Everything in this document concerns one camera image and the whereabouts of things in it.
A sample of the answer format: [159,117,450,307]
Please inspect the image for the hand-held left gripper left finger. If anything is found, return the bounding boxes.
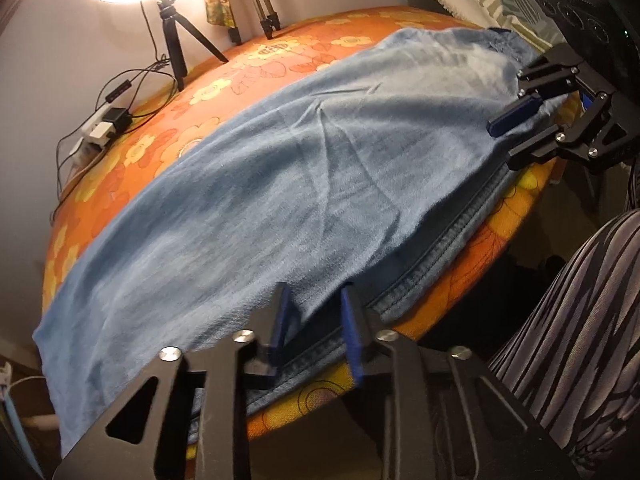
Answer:
[52,281,301,480]

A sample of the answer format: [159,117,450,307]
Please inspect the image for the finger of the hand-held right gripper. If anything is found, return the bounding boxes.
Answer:
[507,92,626,173]
[487,44,586,138]

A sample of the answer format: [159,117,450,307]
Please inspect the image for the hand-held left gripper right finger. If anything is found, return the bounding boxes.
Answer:
[340,284,581,480]

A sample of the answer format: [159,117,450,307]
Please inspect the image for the light blue denim pants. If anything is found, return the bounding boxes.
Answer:
[32,27,566,461]

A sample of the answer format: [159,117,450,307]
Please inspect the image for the person's striped trouser leg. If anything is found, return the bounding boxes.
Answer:
[487,209,640,480]

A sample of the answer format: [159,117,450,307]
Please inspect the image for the orange floral bed sheet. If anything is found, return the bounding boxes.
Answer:
[42,6,583,461]

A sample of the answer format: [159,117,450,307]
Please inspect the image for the black power adapter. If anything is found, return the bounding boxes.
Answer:
[102,107,133,133]

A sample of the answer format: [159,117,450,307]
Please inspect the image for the white power strip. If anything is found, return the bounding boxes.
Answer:
[70,110,118,161]

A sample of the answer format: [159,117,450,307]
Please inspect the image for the small black tripod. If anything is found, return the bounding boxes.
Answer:
[150,0,230,92]

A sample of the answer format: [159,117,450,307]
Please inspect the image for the light blue flat object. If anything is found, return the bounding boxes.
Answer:
[0,397,43,480]

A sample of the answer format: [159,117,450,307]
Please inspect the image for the white cable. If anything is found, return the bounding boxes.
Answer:
[0,375,58,431]

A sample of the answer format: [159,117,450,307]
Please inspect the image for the white charger with cables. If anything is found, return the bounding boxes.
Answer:
[50,0,176,221]

